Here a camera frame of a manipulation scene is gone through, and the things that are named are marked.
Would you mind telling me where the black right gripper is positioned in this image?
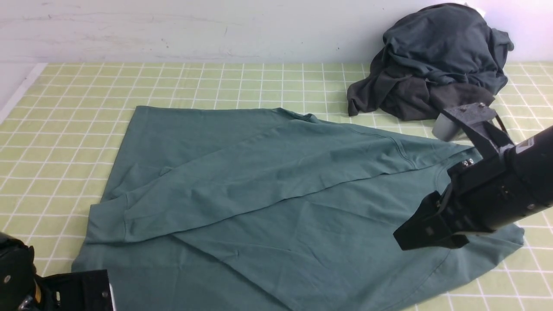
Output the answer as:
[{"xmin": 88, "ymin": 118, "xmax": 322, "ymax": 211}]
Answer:
[{"xmin": 393, "ymin": 143, "xmax": 540, "ymax": 251}]

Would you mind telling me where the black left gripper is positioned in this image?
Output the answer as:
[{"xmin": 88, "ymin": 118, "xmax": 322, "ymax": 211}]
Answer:
[{"xmin": 33, "ymin": 270, "xmax": 116, "ymax": 311}]

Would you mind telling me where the green long-sleeve top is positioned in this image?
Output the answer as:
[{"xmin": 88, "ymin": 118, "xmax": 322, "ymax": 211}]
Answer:
[{"xmin": 72, "ymin": 106, "xmax": 524, "ymax": 311}]

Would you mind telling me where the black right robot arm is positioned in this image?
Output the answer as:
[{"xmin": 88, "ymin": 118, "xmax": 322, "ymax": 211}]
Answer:
[{"xmin": 393, "ymin": 127, "xmax": 553, "ymax": 250}]

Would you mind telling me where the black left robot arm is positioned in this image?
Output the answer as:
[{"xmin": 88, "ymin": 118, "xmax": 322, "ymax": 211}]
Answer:
[{"xmin": 0, "ymin": 233, "xmax": 116, "ymax": 311}]

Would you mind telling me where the dark grey crumpled garment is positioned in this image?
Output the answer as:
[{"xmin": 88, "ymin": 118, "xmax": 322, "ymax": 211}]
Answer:
[{"xmin": 347, "ymin": 51, "xmax": 495, "ymax": 121}]

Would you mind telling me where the green checkered tablecloth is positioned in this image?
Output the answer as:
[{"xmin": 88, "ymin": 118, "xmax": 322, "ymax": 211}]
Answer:
[{"xmin": 0, "ymin": 62, "xmax": 553, "ymax": 311}]

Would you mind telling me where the dark teal crumpled garment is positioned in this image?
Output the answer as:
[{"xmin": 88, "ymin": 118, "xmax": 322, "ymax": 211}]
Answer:
[{"xmin": 382, "ymin": 3, "xmax": 514, "ymax": 94}]

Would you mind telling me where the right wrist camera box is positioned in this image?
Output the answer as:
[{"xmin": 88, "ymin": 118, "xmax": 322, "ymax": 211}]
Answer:
[{"xmin": 432, "ymin": 103, "xmax": 514, "ymax": 159}]

